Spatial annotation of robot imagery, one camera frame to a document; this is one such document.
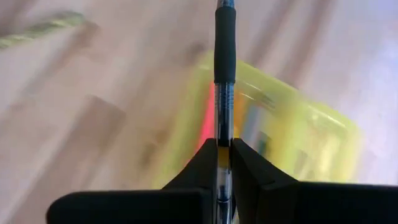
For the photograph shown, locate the yellow translucent supply box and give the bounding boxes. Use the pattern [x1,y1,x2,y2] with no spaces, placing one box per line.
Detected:
[152,51,364,190]

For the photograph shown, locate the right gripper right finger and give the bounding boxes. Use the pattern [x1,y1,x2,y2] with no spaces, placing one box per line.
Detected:
[232,138,398,224]

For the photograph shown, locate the orange crayon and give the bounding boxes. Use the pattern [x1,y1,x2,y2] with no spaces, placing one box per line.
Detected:
[233,91,247,139]

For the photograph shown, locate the red marker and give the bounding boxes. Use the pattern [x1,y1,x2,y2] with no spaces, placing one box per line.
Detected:
[197,82,216,150]

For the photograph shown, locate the clear pen black grip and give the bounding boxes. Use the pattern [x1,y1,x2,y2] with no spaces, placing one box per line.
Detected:
[213,0,238,224]

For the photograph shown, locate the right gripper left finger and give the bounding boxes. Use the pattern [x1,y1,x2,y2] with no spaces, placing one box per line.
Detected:
[45,138,218,224]

